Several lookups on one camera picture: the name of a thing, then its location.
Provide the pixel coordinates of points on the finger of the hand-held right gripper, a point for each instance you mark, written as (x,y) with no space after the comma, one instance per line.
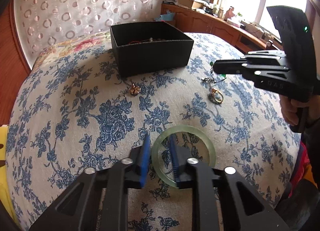
(265,55)
(232,67)

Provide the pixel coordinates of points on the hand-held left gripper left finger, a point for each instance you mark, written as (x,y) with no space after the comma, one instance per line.
(145,163)

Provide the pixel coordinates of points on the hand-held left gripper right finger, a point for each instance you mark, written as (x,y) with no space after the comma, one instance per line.
(174,158)

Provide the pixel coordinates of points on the green bead jewelry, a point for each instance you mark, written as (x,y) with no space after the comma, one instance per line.
(207,79)

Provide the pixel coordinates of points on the pale green jade bangle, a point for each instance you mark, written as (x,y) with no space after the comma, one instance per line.
(210,151)

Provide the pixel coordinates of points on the black jewelry box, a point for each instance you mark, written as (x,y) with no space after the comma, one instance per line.
(155,55)

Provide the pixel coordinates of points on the person's right hand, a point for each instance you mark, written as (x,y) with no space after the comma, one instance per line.
(289,111)

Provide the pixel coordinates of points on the white tissue box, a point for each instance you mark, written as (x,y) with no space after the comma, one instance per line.
(233,22)

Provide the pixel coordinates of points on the pink figurine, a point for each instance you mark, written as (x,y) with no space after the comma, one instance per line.
(230,12)

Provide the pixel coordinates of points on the long wooden cabinet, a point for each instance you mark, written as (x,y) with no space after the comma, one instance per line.
(200,23)

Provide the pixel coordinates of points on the open cardboard box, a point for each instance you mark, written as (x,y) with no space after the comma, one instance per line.
(188,2)

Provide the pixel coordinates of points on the teal crumpled paper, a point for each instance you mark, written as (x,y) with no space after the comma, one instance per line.
(165,17)

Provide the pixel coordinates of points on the person's red clothing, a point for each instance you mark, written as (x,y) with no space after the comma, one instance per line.
(305,168)

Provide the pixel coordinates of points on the pink floral quilt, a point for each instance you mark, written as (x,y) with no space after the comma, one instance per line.
(75,45)

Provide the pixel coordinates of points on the yellow plush toy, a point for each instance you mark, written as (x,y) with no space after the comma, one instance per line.
(7,183)

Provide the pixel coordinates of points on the circle-patterned sheer cloth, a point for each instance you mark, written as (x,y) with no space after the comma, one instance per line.
(82,3)

